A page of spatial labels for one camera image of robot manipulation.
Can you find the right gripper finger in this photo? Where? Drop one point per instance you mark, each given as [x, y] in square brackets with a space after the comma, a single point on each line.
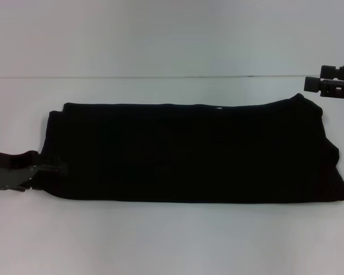
[328, 71]
[311, 84]

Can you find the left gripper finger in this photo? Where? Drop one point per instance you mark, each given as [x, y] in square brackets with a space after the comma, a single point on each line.
[48, 167]
[34, 188]

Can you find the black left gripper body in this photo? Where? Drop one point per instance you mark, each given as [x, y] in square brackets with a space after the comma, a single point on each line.
[14, 172]

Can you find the black shirt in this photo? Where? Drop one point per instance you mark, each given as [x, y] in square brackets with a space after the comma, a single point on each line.
[189, 151]

